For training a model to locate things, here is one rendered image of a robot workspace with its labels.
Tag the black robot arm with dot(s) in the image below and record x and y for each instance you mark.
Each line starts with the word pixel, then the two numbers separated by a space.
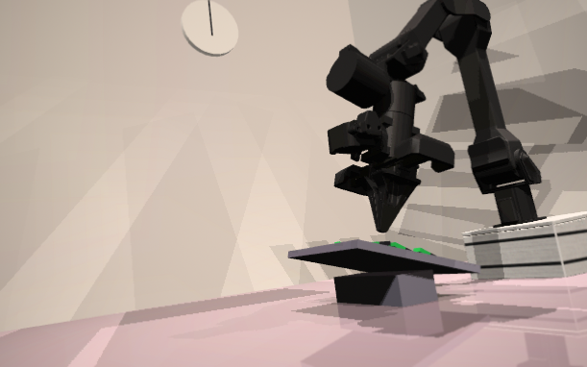
pixel 497 156

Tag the grey switch panel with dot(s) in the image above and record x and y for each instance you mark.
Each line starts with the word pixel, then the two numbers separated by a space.
pixel 397 276

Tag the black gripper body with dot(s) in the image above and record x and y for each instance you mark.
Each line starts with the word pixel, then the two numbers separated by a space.
pixel 405 150

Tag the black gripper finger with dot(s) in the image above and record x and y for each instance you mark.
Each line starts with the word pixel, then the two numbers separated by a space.
pixel 369 185
pixel 394 189

